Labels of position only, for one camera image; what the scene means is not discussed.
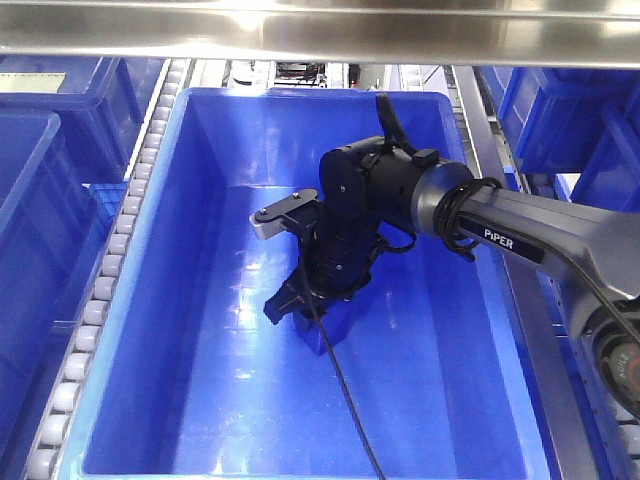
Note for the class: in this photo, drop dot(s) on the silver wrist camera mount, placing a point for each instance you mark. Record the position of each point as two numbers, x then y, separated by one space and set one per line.
293 213

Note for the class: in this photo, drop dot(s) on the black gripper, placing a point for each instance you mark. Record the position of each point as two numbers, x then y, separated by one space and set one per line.
337 259

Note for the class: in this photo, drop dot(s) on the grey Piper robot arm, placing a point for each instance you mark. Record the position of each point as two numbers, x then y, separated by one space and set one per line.
591 254

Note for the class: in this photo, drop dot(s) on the blue plastic block part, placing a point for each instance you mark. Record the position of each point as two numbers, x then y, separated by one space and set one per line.
337 319

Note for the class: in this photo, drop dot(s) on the white roller track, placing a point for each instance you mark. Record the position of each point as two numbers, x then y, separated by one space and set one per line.
67 390

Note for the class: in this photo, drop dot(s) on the stainless steel shelf rack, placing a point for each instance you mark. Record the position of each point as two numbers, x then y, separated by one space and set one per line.
590 34

